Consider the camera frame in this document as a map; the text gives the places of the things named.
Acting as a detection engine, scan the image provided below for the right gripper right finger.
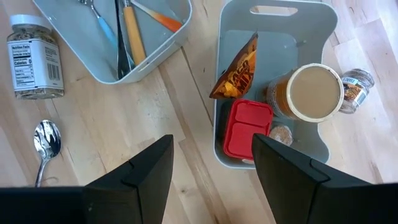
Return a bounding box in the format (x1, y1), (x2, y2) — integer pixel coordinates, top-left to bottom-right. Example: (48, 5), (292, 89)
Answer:
(252, 134), (373, 224)

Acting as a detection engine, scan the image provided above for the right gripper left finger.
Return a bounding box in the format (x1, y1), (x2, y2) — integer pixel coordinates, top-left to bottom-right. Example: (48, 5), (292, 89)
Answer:
(83, 134), (174, 224)

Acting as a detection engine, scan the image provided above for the red paprika spice tin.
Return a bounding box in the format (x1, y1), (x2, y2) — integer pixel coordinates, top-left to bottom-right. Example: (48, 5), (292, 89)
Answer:
(222, 98), (274, 161)

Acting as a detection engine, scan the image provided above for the brown taco mix packet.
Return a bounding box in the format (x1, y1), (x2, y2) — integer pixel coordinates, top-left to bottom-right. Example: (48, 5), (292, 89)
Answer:
(208, 30), (259, 100)

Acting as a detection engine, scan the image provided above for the black spoon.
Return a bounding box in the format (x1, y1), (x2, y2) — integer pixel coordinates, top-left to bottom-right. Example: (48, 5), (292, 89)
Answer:
(114, 0), (131, 78)

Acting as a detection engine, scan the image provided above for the orange-handled silver spoon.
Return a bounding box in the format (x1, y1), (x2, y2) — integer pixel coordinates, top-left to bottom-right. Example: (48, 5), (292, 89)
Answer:
(122, 0), (147, 66)

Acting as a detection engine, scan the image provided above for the grey plastic bin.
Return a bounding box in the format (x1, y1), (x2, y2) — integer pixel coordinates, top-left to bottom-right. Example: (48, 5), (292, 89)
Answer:
(32, 0), (193, 85)
(213, 0), (339, 170)

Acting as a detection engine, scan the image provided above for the blue-handled silver spoon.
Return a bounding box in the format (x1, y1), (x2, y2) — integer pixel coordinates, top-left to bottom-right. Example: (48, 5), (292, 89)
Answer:
(77, 0), (119, 47)

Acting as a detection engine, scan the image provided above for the red-handled silver spoon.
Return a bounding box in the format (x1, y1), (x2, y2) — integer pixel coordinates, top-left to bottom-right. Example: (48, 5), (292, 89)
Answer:
(130, 0), (183, 34)

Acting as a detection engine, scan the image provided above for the all-metal silver spoon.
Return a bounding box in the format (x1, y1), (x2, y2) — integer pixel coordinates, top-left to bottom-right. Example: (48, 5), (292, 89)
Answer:
(33, 119), (62, 187)

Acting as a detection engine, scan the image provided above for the bagel seasoning glass jar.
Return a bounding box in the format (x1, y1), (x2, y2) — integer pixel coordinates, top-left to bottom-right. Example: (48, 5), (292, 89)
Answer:
(6, 14), (65, 100)

